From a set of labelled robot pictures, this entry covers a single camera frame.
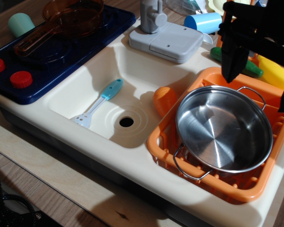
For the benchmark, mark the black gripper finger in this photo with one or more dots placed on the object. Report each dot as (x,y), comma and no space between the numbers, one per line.
(228,51)
(239,58)

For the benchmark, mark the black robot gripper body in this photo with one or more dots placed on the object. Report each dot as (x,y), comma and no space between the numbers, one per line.
(252,27)

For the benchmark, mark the stainless steel pan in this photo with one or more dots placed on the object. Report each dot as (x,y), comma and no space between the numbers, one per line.
(224,129)

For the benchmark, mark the orange plastic drying rack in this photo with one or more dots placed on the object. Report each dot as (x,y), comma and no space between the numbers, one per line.
(245,187)

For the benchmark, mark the cream toy sink unit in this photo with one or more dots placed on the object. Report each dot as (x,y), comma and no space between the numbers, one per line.
(115,144)

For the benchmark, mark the green toy cucumber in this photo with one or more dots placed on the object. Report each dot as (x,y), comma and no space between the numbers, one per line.
(251,69)

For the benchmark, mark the yellow toy banana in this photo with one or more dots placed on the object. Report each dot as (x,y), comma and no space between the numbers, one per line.
(273,73)

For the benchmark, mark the light blue plastic cup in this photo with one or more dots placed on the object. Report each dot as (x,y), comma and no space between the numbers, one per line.
(206,23)

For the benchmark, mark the grey toy faucet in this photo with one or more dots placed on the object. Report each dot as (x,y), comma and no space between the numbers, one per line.
(156,36)

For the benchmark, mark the pale yellow plate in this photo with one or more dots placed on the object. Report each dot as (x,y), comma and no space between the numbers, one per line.
(216,5)

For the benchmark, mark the orange toy carrot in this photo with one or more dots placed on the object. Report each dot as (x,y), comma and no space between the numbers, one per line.
(164,98)

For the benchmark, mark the amber transparent saucepan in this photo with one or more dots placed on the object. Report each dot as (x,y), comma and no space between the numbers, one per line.
(66,18)

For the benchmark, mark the dark blue toy stovetop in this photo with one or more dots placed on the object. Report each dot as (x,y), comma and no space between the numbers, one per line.
(58,58)

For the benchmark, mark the red stove knob right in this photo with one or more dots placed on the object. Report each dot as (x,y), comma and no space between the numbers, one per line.
(21,79)

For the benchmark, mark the mint green cup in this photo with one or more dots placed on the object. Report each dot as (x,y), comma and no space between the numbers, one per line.
(19,24)

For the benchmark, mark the blue handled slotted spatula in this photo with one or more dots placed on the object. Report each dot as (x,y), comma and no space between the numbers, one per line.
(109,92)

